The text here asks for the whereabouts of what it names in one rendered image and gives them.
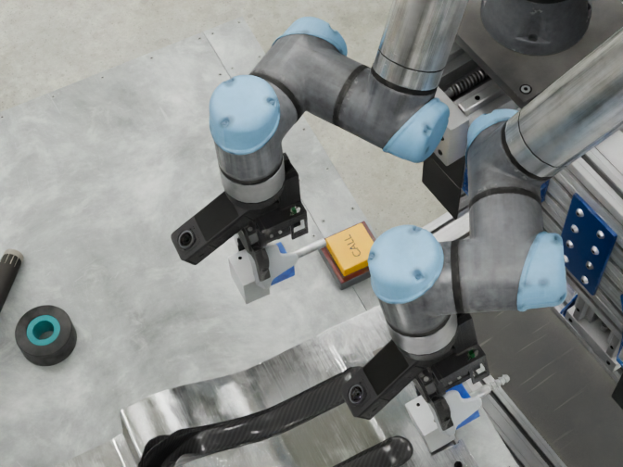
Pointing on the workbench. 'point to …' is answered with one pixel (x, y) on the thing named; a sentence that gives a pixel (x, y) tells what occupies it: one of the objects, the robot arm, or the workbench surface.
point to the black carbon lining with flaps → (265, 419)
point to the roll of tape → (41, 348)
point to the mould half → (265, 397)
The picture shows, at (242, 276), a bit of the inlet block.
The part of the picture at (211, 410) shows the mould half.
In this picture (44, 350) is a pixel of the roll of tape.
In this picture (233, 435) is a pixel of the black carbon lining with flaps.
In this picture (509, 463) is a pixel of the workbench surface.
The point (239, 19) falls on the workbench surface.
